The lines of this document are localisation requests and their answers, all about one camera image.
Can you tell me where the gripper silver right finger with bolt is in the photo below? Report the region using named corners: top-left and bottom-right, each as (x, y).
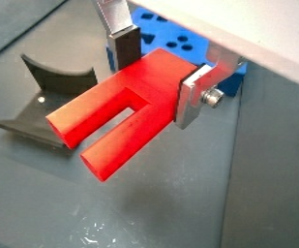
top-left (175, 45), bottom-right (245, 129)

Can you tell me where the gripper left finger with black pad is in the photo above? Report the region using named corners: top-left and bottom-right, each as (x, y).
top-left (92, 0), bottom-right (141, 71)

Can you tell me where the red two-pronged square-circle object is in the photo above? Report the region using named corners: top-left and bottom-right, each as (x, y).
top-left (47, 48), bottom-right (195, 181)

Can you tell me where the dark grey curved fixture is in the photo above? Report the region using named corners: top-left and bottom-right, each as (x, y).
top-left (0, 54), bottom-right (97, 148)

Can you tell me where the blue foam shape-sorter block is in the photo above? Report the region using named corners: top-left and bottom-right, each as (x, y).
top-left (105, 7), bottom-right (248, 98)

